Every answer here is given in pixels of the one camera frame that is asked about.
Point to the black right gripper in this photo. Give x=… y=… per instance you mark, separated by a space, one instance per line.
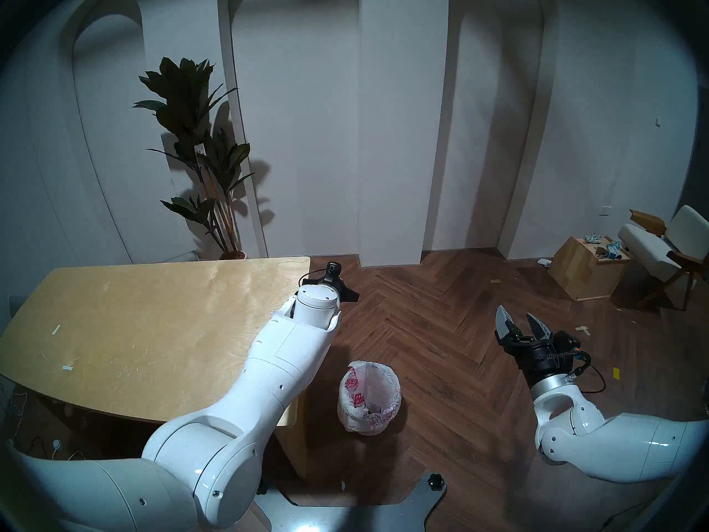
x=540 y=362

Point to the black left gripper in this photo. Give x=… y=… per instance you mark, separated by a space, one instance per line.
x=343 y=290

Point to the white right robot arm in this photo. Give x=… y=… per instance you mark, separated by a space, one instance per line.
x=620 y=442

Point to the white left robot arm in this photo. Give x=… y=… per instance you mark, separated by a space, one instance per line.
x=249 y=398

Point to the trash bin with white bag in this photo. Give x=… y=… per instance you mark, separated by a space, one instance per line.
x=368 y=395

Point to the wooden cube box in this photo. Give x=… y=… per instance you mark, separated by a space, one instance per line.
x=581 y=270

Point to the crumpled teal white wrapper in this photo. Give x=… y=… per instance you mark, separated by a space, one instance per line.
x=594 y=238

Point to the blue crumpled packaging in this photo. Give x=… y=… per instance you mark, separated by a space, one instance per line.
x=614 y=251

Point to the white cushioned wooden armchair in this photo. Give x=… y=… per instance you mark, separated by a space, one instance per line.
x=653 y=245

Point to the light wooden table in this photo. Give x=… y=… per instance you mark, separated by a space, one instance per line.
x=138 y=315

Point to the tall green leafy plant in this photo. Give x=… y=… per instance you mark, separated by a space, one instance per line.
x=188 y=110

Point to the grey chair backrest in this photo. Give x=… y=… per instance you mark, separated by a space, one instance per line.
x=14 y=305

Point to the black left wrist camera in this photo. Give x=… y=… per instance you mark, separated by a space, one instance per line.
x=332 y=268

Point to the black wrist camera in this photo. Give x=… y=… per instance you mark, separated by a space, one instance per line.
x=566 y=343
x=332 y=268

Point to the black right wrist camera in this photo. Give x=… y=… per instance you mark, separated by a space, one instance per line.
x=566 y=343

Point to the grey metal robot base plate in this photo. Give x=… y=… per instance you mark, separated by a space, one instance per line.
x=343 y=514

